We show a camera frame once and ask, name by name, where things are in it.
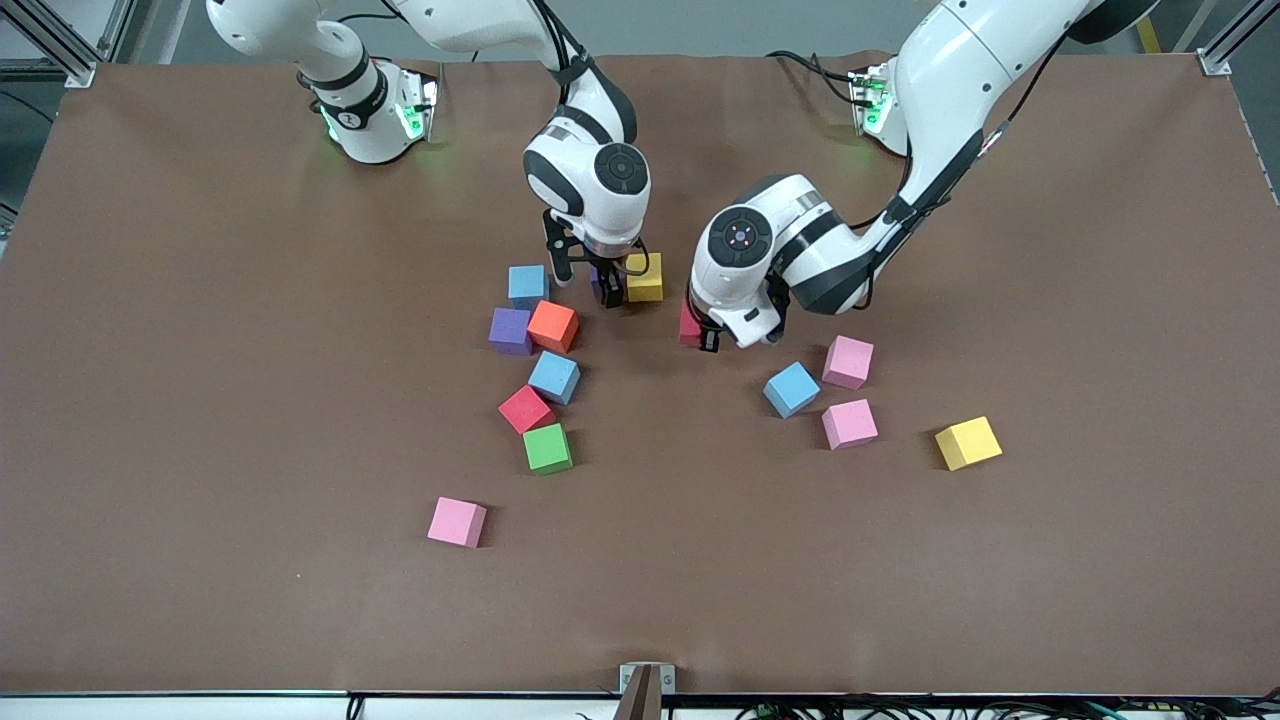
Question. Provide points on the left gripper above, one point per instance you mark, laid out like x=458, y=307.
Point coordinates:
x=706, y=332

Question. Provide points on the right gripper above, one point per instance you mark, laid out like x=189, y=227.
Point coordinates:
x=604, y=264

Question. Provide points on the purple foam cube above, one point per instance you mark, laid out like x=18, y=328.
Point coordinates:
x=596, y=285
x=508, y=330

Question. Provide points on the red foam cube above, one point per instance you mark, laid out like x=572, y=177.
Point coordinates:
x=688, y=325
x=525, y=409

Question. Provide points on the orange foam cube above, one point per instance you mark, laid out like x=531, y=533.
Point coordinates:
x=553, y=326

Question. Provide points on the light blue foam cube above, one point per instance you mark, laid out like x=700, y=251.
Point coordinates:
x=554, y=377
x=527, y=287
x=791, y=389

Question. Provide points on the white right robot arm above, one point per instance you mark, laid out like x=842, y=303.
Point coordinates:
x=600, y=215

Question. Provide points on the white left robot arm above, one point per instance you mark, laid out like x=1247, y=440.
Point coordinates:
x=950, y=70

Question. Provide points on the yellow foam cube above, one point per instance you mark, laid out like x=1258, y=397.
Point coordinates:
x=648, y=285
x=968, y=444

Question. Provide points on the pink foam cube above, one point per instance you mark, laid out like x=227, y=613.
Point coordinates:
x=457, y=522
x=849, y=424
x=848, y=362

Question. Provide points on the green foam cube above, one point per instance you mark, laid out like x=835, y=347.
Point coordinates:
x=547, y=448

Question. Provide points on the silver base connector plate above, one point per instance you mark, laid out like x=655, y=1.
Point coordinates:
x=865, y=95
x=428, y=100

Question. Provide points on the brown table mat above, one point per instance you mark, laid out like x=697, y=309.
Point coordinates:
x=250, y=400

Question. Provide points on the silver table edge bracket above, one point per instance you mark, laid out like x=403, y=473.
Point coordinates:
x=668, y=678

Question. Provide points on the aluminium frame post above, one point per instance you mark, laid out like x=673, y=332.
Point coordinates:
x=1213, y=63
x=80, y=75

